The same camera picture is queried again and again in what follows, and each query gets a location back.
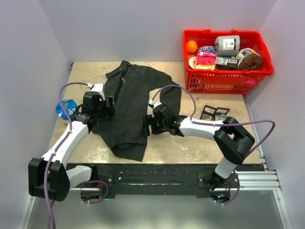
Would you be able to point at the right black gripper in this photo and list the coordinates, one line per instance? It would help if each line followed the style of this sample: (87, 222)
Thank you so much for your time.
(149, 119)

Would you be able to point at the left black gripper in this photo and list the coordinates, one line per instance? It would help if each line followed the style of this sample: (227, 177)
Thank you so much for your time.
(108, 111)

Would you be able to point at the black pinstriped button shirt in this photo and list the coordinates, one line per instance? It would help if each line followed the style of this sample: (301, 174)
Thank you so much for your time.
(130, 84)

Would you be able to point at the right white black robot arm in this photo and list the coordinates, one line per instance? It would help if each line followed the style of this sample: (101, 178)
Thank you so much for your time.
(233, 140)

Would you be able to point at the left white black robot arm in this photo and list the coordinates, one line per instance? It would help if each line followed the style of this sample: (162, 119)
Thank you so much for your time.
(48, 174)

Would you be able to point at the black framed brooch card left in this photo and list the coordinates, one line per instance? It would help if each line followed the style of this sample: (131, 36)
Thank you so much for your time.
(208, 113)

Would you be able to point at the black framed brooch card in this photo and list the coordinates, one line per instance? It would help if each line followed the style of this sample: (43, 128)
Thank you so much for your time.
(208, 113)
(221, 113)

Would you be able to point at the black framed brooch card right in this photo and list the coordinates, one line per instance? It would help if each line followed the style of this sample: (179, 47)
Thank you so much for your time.
(221, 113)

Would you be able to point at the blue wrapped round package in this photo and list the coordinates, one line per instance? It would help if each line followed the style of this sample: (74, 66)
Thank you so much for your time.
(68, 105)

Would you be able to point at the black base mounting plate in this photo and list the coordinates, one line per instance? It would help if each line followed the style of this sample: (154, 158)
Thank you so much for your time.
(160, 179)

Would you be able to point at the red plastic shopping basket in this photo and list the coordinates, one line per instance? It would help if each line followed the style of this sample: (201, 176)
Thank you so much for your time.
(225, 82)

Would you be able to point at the pink snack box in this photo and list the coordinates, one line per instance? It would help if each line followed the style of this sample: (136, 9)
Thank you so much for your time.
(205, 60)

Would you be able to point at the orange fruit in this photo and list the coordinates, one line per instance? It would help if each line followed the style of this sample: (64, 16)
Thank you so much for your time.
(191, 47)

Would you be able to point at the blue white barcode box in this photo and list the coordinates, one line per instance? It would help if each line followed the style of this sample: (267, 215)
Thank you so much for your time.
(225, 61)

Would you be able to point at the grey labelled bag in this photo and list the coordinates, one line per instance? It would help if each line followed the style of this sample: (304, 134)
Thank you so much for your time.
(227, 45)

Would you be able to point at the white round labelled package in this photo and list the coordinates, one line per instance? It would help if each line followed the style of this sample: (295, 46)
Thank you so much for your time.
(246, 52)

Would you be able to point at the brown doughnut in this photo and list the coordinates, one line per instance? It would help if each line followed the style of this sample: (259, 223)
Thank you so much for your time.
(252, 62)

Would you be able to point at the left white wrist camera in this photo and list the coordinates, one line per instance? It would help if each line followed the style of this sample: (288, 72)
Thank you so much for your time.
(98, 87)

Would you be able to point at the aluminium frame rail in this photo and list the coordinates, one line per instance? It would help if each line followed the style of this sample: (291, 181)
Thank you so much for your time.
(268, 180)

